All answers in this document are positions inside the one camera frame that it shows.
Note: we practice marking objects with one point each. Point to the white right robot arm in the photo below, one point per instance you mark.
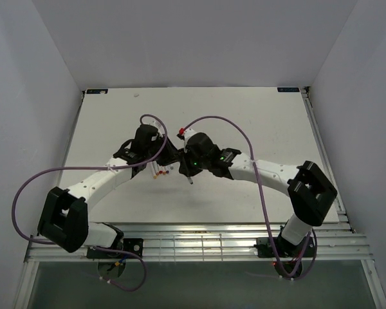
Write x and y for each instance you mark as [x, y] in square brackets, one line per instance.
[310, 191]

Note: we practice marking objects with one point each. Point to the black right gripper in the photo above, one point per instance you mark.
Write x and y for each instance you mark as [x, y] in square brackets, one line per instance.
[185, 168]

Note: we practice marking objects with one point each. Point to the aluminium front rail frame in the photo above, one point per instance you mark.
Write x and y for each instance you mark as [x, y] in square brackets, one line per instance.
[227, 242]

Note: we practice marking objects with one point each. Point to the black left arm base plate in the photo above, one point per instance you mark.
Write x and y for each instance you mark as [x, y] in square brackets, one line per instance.
[133, 245]

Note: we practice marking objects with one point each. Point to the blue table sticker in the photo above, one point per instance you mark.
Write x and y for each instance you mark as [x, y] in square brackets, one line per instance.
[96, 91]
[288, 90]

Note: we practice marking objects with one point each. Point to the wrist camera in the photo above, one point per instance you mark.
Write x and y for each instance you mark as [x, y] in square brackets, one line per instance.
[185, 134]
[156, 124]

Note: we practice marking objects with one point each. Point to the left blue table sticker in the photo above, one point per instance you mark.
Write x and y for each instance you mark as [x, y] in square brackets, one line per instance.
[96, 91]

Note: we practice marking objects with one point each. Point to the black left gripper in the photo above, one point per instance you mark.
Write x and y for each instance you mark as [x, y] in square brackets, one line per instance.
[172, 154]

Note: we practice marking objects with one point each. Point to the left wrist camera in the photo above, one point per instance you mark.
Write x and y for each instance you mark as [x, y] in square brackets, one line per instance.
[156, 124]

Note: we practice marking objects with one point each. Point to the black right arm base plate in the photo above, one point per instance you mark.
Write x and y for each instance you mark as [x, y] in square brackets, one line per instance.
[285, 249]

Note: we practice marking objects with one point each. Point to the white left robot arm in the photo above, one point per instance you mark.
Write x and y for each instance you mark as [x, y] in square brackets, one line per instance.
[65, 216]

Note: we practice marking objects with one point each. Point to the right blue table sticker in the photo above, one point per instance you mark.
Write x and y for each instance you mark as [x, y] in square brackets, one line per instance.
[288, 90]

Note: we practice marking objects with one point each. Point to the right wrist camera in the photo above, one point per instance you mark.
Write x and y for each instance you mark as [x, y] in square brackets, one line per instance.
[185, 134]

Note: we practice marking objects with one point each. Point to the yellow capped white marker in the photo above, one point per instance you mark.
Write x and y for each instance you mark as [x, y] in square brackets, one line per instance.
[154, 171]

